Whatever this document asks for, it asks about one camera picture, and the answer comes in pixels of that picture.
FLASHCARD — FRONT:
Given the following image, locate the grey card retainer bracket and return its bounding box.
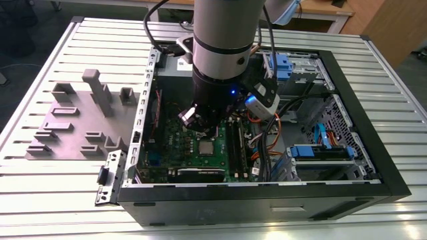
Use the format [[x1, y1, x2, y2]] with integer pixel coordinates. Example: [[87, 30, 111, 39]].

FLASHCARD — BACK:
[[95, 149, 127, 207]]

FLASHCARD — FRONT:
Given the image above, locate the black graphics card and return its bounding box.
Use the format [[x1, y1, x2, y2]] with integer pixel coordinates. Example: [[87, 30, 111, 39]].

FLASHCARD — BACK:
[[137, 166, 226, 184]]

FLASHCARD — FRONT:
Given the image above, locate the black disk in blue carrier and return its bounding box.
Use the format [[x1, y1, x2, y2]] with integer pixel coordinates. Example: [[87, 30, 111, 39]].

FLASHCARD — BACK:
[[289, 144, 357, 162]]

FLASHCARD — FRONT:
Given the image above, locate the wooden cabinet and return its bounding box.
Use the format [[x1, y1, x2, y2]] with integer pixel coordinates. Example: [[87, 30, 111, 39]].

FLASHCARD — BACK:
[[341, 0, 427, 69]]

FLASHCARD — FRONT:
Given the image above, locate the black RAM slot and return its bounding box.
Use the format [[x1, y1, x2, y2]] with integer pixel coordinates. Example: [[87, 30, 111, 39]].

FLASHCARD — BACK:
[[226, 117, 239, 176], [234, 117, 251, 176]]

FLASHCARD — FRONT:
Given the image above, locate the black chair base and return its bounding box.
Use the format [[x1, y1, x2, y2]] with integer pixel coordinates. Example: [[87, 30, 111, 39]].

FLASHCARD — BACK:
[[413, 44, 427, 61]]

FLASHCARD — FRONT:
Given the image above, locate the orange wire bundle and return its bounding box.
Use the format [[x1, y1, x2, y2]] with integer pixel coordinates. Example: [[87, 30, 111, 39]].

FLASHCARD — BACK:
[[247, 112, 283, 162]]

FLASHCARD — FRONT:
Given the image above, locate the black PC case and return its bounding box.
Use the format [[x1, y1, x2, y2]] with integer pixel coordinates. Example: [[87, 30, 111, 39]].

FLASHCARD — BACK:
[[117, 39, 413, 227]]

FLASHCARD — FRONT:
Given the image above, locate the blue flat wire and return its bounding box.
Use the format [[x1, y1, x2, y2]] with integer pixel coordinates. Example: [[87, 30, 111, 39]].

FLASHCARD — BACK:
[[314, 123, 337, 151]]

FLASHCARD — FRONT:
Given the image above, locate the black office chair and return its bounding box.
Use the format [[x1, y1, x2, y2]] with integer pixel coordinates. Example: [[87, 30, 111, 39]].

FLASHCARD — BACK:
[[0, 0, 39, 59]]

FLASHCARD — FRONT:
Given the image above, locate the silver CPU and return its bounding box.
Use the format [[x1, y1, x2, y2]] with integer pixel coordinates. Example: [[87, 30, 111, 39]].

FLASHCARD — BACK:
[[198, 140, 217, 155]]

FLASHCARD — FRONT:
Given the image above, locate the thick black cable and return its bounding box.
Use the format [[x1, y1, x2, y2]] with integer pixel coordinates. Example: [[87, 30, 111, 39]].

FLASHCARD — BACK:
[[257, 92, 333, 182]]

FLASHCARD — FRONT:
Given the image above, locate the white framed desk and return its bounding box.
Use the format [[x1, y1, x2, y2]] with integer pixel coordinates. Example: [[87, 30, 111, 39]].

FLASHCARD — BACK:
[[50, 0, 195, 23]]

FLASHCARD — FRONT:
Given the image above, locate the grey parts rack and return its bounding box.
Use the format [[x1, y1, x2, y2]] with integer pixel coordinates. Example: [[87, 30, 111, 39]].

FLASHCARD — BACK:
[[26, 69, 143, 161]]

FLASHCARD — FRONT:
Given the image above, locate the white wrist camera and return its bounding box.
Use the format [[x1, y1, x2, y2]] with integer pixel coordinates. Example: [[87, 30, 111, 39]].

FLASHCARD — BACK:
[[245, 84, 282, 118]]

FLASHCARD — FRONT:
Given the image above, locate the low silver disk bay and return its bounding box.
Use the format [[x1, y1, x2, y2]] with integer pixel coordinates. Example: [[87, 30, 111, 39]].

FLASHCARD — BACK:
[[285, 146, 371, 183]]

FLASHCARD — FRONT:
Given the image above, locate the wooden desk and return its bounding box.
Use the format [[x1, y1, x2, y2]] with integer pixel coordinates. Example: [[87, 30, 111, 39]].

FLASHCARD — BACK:
[[298, 0, 355, 35]]

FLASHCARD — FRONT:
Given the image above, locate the tall silver drive cage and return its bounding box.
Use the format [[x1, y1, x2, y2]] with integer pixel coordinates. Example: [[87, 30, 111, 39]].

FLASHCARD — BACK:
[[258, 51, 337, 109]]

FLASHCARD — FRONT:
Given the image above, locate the grey power supply unit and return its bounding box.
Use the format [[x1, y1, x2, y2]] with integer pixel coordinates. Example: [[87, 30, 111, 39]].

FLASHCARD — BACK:
[[155, 51, 195, 113]]

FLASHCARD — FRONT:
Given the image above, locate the blue plastic drive carrier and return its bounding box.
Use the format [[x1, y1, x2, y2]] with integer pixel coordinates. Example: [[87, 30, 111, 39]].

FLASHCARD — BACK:
[[270, 53, 295, 82]]

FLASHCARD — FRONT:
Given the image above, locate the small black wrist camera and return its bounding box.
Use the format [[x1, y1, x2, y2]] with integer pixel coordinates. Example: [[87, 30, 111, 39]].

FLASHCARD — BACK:
[[178, 106, 202, 126]]

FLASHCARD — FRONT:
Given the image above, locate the black camera cable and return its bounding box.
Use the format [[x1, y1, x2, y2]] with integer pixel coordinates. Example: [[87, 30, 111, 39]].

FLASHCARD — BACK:
[[262, 3, 279, 79], [143, 0, 185, 58]]

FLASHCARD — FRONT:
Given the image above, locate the green motherboard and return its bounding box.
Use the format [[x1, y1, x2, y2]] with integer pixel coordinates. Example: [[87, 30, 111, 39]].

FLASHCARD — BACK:
[[142, 109, 261, 184]]

